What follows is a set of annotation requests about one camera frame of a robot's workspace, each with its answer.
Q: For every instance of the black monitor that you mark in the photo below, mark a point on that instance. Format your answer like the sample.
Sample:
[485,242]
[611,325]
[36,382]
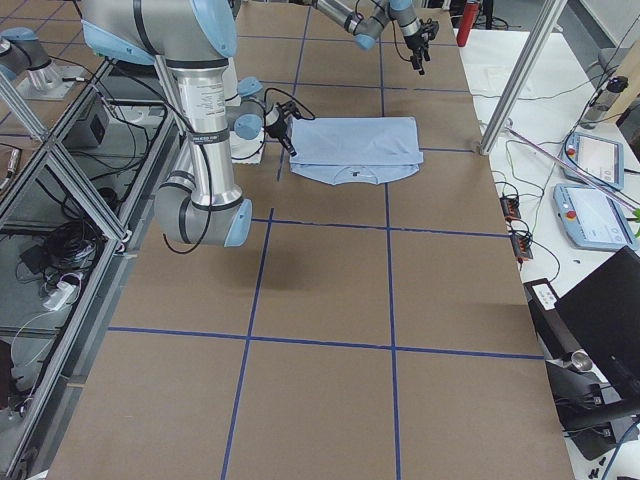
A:
[602,313]

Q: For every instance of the upper teach pendant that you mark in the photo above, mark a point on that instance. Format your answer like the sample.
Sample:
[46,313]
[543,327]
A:
[602,158]

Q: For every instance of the orange electronics board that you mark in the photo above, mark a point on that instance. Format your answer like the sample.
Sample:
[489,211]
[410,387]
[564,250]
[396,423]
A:
[510,207]

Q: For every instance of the teach pendant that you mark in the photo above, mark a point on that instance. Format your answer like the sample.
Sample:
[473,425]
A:
[602,158]
[591,220]

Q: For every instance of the brown paper table cover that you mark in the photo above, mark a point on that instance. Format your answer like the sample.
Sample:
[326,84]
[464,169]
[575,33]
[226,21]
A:
[362,332]

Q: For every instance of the red cylinder bottle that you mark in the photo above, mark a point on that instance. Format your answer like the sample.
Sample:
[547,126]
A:
[467,21]

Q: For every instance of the aluminium frame rack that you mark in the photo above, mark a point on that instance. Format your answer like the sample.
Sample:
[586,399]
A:
[72,221]

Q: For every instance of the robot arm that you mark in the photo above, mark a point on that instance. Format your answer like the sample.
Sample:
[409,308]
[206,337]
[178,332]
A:
[200,202]
[366,30]

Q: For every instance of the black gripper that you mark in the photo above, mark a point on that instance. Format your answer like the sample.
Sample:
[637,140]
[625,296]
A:
[276,129]
[414,46]

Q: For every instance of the aluminium frame post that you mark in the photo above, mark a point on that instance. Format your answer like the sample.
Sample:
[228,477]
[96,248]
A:
[523,67]

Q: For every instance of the light blue t-shirt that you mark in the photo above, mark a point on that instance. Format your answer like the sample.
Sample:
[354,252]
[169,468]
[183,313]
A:
[374,151]

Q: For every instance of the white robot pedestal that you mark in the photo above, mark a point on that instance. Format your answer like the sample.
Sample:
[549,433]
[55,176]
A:
[243,151]

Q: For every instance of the water bottle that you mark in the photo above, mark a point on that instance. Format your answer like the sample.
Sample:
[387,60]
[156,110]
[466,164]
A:
[606,97]

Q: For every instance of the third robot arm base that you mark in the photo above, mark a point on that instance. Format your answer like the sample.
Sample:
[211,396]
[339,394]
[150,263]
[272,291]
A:
[23,53]

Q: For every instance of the lower teach pendant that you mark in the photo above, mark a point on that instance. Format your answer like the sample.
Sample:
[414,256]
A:
[591,220]

